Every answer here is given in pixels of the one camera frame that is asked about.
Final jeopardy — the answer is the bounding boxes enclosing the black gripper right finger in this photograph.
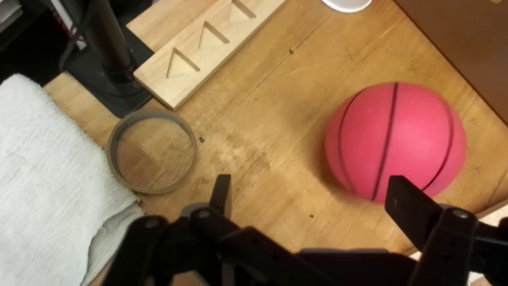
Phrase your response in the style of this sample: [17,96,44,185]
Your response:
[385,175,482,286]

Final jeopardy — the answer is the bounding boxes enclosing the pink basketball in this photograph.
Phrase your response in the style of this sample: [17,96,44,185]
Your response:
[323,81,469,204]

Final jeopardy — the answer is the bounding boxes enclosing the white folded towel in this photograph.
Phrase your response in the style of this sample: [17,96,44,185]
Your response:
[0,72,147,286]

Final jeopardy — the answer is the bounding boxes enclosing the clear tape roll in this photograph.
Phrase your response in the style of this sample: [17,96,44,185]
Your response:
[106,108,201,197]

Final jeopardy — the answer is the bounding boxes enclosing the black camera stand pole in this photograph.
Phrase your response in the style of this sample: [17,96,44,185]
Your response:
[50,0,156,119]

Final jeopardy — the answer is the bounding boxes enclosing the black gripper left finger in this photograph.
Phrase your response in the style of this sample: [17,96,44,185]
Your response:
[102,173,252,286]

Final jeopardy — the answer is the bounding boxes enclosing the white paper cup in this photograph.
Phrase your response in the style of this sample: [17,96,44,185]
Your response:
[321,0,375,15]

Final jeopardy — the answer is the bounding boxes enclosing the wooden slotted block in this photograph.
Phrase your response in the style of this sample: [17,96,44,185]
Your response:
[126,0,288,111]

